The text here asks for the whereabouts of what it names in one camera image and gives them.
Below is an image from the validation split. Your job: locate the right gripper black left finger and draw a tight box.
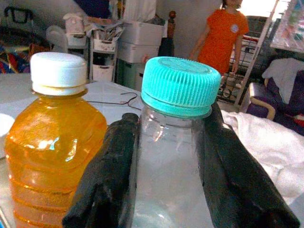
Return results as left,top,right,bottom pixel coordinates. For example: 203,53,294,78
62,113,141,228

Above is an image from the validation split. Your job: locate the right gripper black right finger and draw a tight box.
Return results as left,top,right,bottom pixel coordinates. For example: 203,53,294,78
202,101,301,228

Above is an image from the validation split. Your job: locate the clear bottle with teal cap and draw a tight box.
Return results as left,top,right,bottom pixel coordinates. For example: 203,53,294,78
118,56,222,228

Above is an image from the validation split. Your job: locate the white towel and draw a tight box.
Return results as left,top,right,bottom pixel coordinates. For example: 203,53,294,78
220,109,304,205

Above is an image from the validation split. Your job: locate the orange juice bottle white cap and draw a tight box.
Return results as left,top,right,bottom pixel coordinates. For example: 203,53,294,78
4,51,108,228

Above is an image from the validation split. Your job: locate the white drawer cart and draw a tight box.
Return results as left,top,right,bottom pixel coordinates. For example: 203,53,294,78
90,35,118,83

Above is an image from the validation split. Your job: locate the white cloth on chair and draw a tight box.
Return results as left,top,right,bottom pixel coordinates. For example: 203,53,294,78
262,57,304,105

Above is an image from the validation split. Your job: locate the white storage box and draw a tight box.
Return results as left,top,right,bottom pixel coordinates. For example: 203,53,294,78
122,20,165,47
117,40,160,64

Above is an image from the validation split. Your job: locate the person in orange shirt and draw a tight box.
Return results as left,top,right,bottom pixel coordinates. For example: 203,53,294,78
189,0,250,75

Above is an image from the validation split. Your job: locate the white plastic appliance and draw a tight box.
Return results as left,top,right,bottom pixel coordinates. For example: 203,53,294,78
63,13,87,48

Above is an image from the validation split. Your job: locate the colourful patterned blanket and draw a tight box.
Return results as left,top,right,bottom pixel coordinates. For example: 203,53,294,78
0,26,48,74

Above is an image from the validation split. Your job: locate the dark wooden bedpost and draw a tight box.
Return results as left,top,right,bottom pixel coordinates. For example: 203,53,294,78
167,10,177,40

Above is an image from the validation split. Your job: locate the white metal frame bar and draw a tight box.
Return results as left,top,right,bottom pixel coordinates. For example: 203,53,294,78
234,0,280,105

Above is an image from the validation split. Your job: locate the black wire rack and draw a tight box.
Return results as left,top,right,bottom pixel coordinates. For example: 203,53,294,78
218,15,273,103

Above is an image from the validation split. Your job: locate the colourful wall picture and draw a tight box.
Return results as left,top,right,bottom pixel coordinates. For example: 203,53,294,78
270,0,304,55

